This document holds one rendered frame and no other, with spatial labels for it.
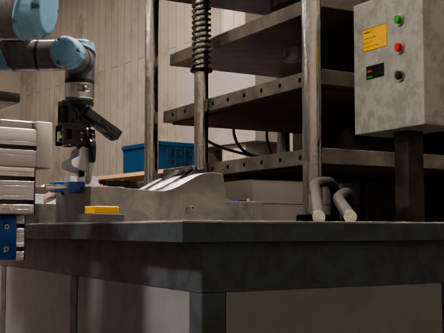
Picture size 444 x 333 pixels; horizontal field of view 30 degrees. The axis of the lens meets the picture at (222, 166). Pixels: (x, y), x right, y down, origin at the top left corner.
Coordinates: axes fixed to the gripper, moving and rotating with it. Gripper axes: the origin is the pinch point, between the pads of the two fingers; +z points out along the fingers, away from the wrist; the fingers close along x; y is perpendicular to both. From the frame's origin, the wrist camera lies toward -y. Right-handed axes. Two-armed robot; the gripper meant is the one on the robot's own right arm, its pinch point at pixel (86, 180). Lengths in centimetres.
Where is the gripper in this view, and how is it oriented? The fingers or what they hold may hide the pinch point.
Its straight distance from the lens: 212.7
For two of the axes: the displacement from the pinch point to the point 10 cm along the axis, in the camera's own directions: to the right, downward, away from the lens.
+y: -8.7, -0.4, -5.0
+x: 5.0, -0.7, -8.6
